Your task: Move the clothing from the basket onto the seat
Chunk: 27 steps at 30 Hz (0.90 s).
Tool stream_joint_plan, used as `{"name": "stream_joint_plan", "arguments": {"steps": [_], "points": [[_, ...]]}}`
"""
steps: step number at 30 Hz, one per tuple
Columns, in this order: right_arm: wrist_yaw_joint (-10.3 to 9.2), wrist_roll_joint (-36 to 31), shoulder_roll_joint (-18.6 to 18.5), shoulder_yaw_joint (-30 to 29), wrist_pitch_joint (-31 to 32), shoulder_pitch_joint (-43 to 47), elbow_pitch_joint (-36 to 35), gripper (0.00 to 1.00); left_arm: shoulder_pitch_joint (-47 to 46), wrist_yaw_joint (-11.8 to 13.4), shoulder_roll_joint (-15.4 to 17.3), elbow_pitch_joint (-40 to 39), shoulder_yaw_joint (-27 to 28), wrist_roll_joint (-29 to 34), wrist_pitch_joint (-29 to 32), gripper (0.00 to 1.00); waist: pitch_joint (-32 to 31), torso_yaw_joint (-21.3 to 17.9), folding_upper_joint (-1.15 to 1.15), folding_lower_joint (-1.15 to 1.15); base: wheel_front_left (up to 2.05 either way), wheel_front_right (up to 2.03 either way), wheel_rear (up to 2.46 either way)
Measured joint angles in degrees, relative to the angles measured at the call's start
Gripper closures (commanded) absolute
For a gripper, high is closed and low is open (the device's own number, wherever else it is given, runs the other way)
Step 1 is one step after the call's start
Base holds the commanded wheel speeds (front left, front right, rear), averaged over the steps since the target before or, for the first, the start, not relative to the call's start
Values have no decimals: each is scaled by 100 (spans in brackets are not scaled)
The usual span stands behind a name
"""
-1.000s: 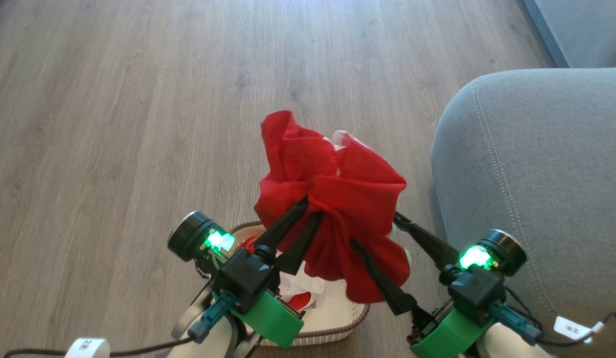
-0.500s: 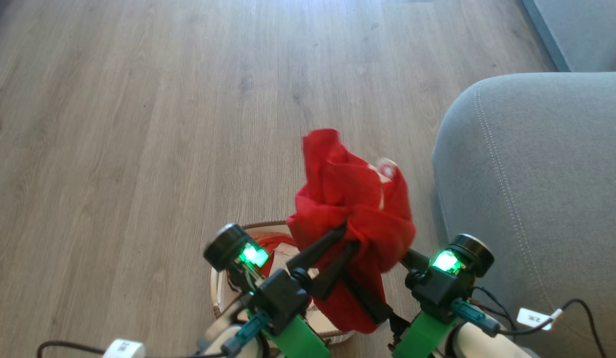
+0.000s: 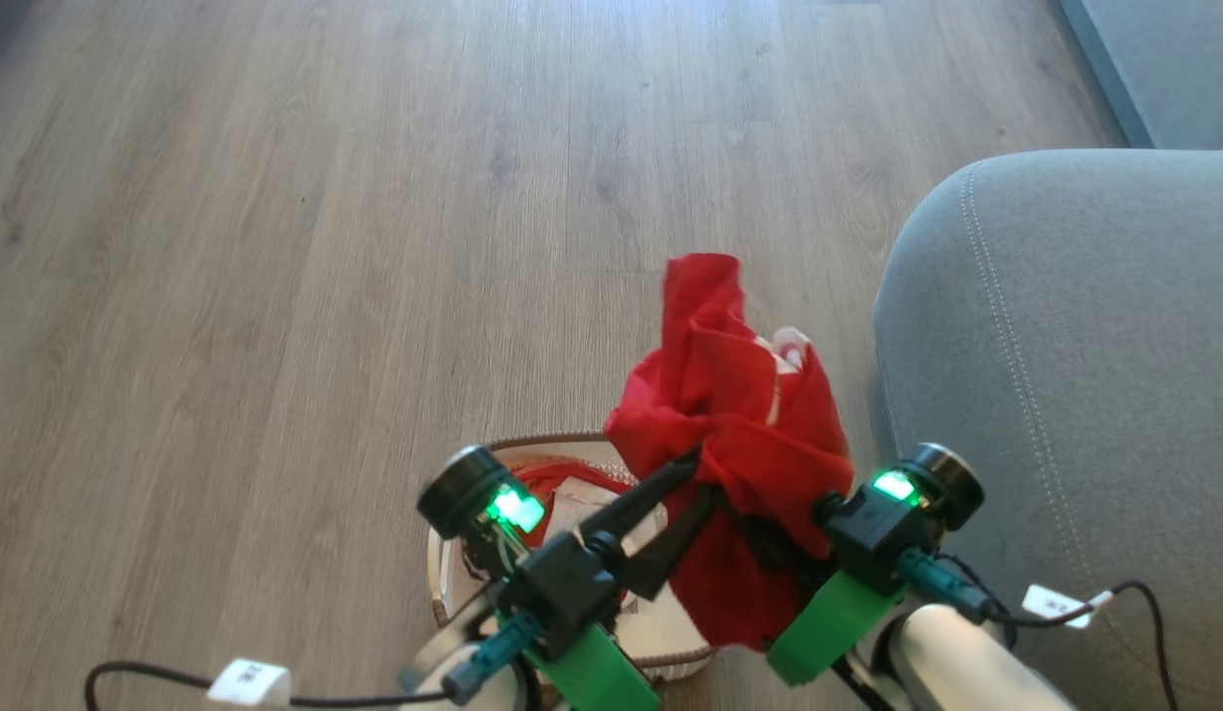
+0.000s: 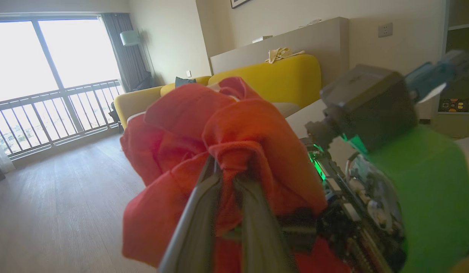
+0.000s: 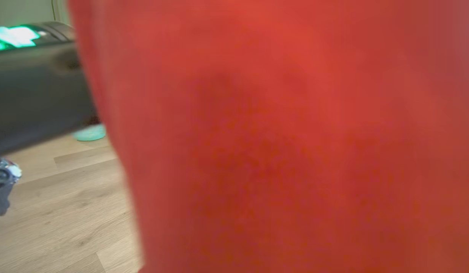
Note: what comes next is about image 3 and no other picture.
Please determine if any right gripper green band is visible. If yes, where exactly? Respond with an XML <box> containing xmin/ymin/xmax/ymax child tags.
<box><xmin>740</xmin><ymin>489</ymin><xmax>934</xmax><ymax>687</ymax></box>

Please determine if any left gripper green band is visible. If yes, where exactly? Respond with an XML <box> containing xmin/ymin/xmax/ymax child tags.
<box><xmin>498</xmin><ymin>450</ymin><xmax>723</xmax><ymax>711</ymax></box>

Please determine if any red garment with white stripes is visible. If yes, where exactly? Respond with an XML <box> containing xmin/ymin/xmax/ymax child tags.
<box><xmin>605</xmin><ymin>253</ymin><xmax>856</xmax><ymax>653</ymax></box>

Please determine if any white laundry basket brown rim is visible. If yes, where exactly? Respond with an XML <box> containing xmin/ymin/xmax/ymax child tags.
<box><xmin>426</xmin><ymin>432</ymin><xmax>716</xmax><ymax>682</ymax></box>

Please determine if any grey fabric ottoman seat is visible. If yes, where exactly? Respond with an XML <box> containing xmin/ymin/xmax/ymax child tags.
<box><xmin>873</xmin><ymin>150</ymin><xmax>1223</xmax><ymax>711</ymax></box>

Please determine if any grey sofa seat cushion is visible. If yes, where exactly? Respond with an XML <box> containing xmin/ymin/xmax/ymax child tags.
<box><xmin>1058</xmin><ymin>0</ymin><xmax>1223</xmax><ymax>149</ymax></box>

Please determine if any red garment with white label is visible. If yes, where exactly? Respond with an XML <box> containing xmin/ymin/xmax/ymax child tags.
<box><xmin>513</xmin><ymin>460</ymin><xmax>672</xmax><ymax>554</ymax></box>

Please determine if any white cable label tag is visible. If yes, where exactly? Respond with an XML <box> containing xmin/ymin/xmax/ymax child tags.
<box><xmin>1021</xmin><ymin>585</ymin><xmax>1116</xmax><ymax>630</ymax></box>
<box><xmin>208</xmin><ymin>659</ymin><xmax>291</xmax><ymax>707</ymax></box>

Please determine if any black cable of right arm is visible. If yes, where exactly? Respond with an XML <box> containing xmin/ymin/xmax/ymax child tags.
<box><xmin>896</xmin><ymin>548</ymin><xmax>1181</xmax><ymax>711</ymax></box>

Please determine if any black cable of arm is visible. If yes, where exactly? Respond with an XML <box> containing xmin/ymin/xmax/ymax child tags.
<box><xmin>85</xmin><ymin>612</ymin><xmax>543</xmax><ymax>711</ymax></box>
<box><xmin>896</xmin><ymin>548</ymin><xmax>1181</xmax><ymax>711</ymax></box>

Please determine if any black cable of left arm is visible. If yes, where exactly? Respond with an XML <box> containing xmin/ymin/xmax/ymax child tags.
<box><xmin>85</xmin><ymin>612</ymin><xmax>543</xmax><ymax>711</ymax></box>

